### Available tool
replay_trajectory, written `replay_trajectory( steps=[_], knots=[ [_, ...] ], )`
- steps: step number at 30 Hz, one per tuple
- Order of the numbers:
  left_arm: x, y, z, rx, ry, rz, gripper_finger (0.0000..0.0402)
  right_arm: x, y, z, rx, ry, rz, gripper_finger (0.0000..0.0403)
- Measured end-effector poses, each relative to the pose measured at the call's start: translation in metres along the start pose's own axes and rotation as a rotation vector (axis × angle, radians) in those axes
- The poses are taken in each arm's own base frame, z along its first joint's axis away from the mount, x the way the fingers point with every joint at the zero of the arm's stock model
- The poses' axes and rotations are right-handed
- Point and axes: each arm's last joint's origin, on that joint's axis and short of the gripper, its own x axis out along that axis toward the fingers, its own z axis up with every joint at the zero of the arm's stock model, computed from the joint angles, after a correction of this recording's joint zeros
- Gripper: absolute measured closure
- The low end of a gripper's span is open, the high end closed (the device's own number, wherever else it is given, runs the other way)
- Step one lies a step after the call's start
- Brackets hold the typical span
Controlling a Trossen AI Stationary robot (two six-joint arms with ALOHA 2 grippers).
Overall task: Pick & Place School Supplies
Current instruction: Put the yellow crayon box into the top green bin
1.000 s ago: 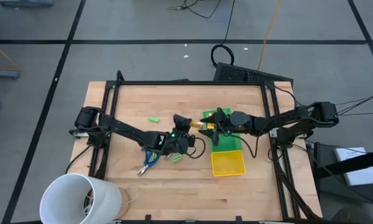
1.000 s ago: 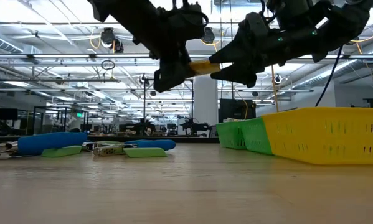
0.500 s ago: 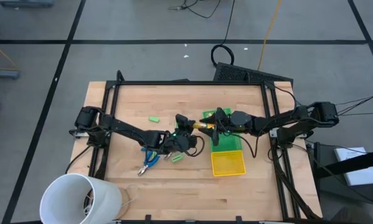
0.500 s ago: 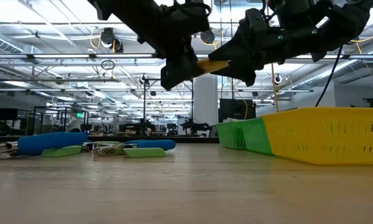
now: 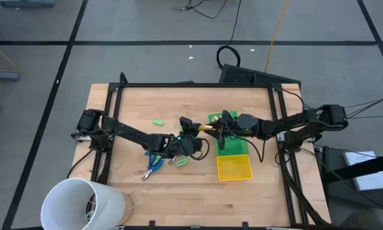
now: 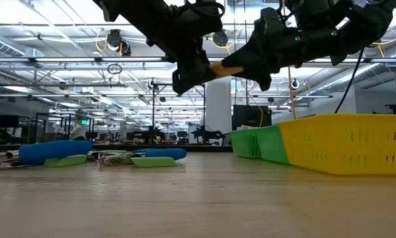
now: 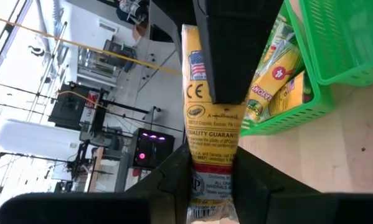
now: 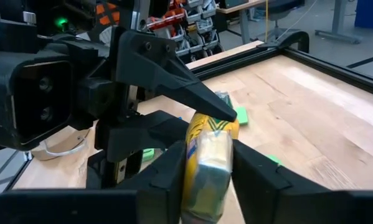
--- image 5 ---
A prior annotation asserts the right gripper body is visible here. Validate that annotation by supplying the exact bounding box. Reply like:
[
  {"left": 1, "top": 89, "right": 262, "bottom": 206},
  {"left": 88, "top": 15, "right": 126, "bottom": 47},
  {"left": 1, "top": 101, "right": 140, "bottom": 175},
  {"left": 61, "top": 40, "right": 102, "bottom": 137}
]
[{"left": 218, "top": 109, "right": 240, "bottom": 151}]

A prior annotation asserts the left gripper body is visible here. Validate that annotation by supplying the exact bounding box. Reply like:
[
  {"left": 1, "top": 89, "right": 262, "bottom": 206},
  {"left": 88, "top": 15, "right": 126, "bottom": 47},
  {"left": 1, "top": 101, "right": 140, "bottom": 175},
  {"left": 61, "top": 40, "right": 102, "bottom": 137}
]
[{"left": 179, "top": 116, "right": 196, "bottom": 139}]

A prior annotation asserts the small green plastic basket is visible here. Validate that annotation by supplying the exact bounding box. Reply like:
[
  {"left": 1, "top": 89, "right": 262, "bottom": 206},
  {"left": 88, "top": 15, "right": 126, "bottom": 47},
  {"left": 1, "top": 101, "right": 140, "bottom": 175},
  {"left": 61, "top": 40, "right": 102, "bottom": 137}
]
[{"left": 208, "top": 111, "right": 239, "bottom": 135}]

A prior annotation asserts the medium green plastic basket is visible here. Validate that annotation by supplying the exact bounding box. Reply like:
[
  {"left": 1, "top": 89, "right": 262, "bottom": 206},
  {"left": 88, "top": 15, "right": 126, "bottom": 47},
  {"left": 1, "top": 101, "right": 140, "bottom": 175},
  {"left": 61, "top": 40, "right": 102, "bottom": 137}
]
[{"left": 214, "top": 132, "right": 250, "bottom": 157}]

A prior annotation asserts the yellow plastic basket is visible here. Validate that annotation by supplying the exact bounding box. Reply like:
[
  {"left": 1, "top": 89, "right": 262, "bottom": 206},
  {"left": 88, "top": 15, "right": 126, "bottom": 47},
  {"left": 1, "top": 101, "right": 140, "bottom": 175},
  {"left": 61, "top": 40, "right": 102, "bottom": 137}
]
[{"left": 216, "top": 154, "right": 253, "bottom": 182}]

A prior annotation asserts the black mesh computer case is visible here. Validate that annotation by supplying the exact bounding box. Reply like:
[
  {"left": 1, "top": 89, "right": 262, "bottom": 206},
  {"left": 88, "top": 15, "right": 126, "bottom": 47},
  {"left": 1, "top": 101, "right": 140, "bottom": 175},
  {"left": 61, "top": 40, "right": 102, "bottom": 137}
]
[{"left": 218, "top": 63, "right": 302, "bottom": 86}]

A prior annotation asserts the black metal beam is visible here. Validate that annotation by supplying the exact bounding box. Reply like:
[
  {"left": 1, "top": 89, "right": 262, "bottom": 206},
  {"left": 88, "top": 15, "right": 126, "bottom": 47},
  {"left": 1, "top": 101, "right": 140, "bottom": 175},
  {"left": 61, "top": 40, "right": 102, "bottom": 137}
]
[{"left": 324, "top": 152, "right": 383, "bottom": 184}]

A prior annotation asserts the black side table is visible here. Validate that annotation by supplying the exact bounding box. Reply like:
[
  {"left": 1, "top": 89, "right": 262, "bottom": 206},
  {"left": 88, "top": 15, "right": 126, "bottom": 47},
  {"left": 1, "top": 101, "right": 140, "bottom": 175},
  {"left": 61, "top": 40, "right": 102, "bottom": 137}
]
[{"left": 320, "top": 145, "right": 383, "bottom": 230}]

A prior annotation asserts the white booklet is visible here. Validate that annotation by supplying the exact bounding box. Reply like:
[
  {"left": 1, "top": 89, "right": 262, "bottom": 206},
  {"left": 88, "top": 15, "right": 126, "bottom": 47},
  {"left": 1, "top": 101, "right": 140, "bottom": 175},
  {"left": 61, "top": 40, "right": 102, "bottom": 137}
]
[{"left": 343, "top": 151, "right": 383, "bottom": 192}]

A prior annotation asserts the grey stand foot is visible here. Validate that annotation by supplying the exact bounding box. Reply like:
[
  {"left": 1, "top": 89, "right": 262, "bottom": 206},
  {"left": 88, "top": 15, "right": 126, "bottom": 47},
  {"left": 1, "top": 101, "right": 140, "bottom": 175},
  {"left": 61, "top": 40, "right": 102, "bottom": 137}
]
[
  {"left": 0, "top": 0, "right": 56, "bottom": 8},
  {"left": 0, "top": 70, "right": 21, "bottom": 83}
]

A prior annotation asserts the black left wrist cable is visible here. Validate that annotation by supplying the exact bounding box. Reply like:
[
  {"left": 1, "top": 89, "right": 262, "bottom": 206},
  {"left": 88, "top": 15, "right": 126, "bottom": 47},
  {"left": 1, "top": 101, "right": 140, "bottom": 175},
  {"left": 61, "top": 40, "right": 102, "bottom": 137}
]
[{"left": 190, "top": 137, "right": 212, "bottom": 162}]

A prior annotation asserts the black aluminium table frame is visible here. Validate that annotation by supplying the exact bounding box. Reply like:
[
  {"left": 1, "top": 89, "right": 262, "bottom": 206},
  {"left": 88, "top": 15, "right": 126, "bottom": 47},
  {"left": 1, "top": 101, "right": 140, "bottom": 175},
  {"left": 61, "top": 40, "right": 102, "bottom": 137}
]
[{"left": 89, "top": 72, "right": 331, "bottom": 229}]

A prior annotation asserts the black coiled cable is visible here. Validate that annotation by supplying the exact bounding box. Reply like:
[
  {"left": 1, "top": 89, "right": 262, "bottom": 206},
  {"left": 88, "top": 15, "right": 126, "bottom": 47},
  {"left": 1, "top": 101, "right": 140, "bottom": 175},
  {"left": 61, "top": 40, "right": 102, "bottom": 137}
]
[{"left": 215, "top": 0, "right": 243, "bottom": 70}]

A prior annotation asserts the yellow cable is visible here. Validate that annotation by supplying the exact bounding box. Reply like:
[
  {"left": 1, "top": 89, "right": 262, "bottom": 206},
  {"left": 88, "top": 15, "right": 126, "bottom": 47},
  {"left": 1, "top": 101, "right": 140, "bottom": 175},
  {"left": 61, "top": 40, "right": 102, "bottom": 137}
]
[
  {"left": 0, "top": 37, "right": 19, "bottom": 73},
  {"left": 263, "top": 0, "right": 290, "bottom": 73}
]

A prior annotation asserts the black cable with plug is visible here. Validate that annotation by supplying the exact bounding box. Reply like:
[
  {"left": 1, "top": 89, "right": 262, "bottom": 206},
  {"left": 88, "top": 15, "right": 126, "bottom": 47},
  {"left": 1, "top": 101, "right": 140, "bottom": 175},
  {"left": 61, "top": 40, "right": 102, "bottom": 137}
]
[{"left": 173, "top": 0, "right": 228, "bottom": 20}]

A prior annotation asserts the black arm base cable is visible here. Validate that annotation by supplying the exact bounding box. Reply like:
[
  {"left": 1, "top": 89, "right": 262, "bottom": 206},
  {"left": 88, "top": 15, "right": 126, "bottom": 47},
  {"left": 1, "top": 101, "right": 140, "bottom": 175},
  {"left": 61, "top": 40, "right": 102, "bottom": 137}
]
[{"left": 66, "top": 148, "right": 96, "bottom": 180}]

